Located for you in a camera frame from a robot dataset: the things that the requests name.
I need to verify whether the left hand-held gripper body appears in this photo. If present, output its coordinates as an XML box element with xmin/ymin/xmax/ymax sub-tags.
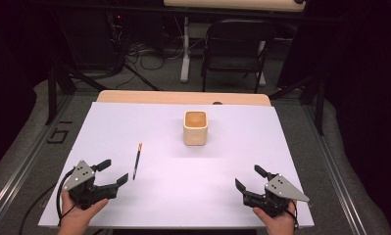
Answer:
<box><xmin>63</xmin><ymin>160</ymin><xmax>119</xmax><ymax>211</ymax></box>

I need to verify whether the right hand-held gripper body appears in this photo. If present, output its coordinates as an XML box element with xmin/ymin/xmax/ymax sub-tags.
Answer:
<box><xmin>242</xmin><ymin>174</ymin><xmax>311</xmax><ymax>218</ymax></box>

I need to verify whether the striped pencil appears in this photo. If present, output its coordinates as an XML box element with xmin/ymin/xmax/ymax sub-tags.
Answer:
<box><xmin>132</xmin><ymin>142</ymin><xmax>143</xmax><ymax>181</ymax></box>

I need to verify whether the square wooden pen holder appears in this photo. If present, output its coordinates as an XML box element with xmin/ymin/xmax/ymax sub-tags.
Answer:
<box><xmin>182</xmin><ymin>110</ymin><xmax>209</xmax><ymax>147</ymax></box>

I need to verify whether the person's right hand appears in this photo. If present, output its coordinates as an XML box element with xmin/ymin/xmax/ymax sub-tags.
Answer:
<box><xmin>252</xmin><ymin>200</ymin><xmax>299</xmax><ymax>235</ymax></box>

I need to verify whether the person's left hand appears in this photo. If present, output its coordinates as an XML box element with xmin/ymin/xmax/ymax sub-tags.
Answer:
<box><xmin>58</xmin><ymin>190</ymin><xmax>110</xmax><ymax>235</ymax></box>

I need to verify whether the white board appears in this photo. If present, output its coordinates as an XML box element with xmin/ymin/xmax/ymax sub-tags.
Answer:
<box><xmin>38</xmin><ymin>101</ymin><xmax>315</xmax><ymax>228</ymax></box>

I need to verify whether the black metal stand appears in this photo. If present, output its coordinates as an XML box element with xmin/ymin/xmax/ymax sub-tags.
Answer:
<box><xmin>45</xmin><ymin>63</ymin><xmax>110</xmax><ymax>126</ymax></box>
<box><xmin>269</xmin><ymin>74</ymin><xmax>325</xmax><ymax>136</ymax></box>

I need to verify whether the light wooden table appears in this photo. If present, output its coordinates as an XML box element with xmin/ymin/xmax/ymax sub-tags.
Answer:
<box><xmin>96</xmin><ymin>90</ymin><xmax>271</xmax><ymax>107</ymax></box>

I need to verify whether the white desk leg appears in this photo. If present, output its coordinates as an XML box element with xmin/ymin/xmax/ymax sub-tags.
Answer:
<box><xmin>257</xmin><ymin>40</ymin><xmax>267</xmax><ymax>87</ymax></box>
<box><xmin>179</xmin><ymin>16</ymin><xmax>191</xmax><ymax>83</ymax></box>

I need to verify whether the black folding chair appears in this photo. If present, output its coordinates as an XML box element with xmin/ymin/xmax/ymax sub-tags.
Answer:
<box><xmin>201</xmin><ymin>18</ymin><xmax>277</xmax><ymax>95</ymax></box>

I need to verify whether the beige desk top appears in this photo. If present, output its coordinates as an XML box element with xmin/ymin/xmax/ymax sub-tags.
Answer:
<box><xmin>163</xmin><ymin>0</ymin><xmax>307</xmax><ymax>13</ymax></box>

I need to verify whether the left hand-held gripper black cable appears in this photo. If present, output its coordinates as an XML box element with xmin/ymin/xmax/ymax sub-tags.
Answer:
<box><xmin>18</xmin><ymin>168</ymin><xmax>77</xmax><ymax>235</ymax></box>

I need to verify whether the hand-held gripper black cable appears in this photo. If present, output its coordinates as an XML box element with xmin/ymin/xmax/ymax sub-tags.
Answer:
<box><xmin>18</xmin><ymin>168</ymin><xmax>77</xmax><ymax>235</ymax></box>
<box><xmin>282</xmin><ymin>199</ymin><xmax>300</xmax><ymax>230</ymax></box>

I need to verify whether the right hand-held gripper black cable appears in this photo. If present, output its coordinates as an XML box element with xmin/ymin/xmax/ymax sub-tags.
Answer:
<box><xmin>282</xmin><ymin>199</ymin><xmax>300</xmax><ymax>230</ymax></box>

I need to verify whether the aluminium floor rail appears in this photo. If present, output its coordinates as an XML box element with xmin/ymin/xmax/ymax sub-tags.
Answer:
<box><xmin>0</xmin><ymin>94</ymin><xmax>73</xmax><ymax>227</ymax></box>
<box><xmin>301</xmin><ymin>103</ymin><xmax>369</xmax><ymax>235</ymax></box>

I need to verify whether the tangle of floor cables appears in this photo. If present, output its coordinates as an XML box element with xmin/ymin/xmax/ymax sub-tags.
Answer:
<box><xmin>116</xmin><ymin>38</ymin><xmax>186</xmax><ymax>90</ymax></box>

